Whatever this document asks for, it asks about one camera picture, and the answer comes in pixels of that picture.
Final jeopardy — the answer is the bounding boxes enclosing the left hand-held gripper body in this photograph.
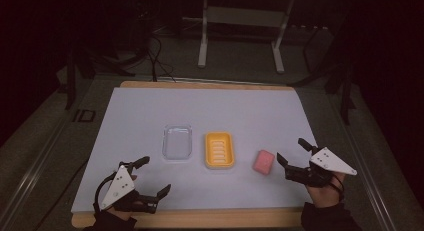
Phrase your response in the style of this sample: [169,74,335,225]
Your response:
[100,161,159,215]

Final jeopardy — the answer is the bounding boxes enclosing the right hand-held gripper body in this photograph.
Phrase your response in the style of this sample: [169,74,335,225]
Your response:
[284,146,358,189]

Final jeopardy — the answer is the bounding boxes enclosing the pink soap bar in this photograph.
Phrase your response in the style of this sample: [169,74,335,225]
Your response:
[252,149,276,176]

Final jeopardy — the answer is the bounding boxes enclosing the yellow soap dish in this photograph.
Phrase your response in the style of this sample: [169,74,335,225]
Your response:
[204,131,236,170]

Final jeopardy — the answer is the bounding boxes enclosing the person's left hand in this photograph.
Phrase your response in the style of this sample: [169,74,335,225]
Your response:
[113,172,139,222]

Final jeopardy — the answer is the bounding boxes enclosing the person's right hand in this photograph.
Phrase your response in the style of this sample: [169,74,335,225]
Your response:
[305,172,346,209]

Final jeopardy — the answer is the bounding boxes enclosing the clear plastic tray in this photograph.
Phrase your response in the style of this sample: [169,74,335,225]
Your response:
[161,124,195,161]

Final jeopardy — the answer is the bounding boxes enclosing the black tripod stand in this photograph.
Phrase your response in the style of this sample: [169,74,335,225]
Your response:
[57,45,136,111]
[289,22,357,126]

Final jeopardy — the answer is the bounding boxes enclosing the white table mat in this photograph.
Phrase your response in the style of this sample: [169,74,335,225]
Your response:
[70,86,318,214]

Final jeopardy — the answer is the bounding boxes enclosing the white metal stand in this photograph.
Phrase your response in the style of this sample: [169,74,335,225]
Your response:
[197,0,296,75]

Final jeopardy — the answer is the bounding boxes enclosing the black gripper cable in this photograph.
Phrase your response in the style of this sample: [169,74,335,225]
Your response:
[329,174,346,203]
[93,170,118,215]

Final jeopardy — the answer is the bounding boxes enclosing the metal floor rail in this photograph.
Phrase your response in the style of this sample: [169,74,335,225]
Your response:
[336,100,399,231]
[0,119,73,231]

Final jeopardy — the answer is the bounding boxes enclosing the black floor cables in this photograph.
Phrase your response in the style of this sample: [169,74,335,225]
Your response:
[145,34,178,83]

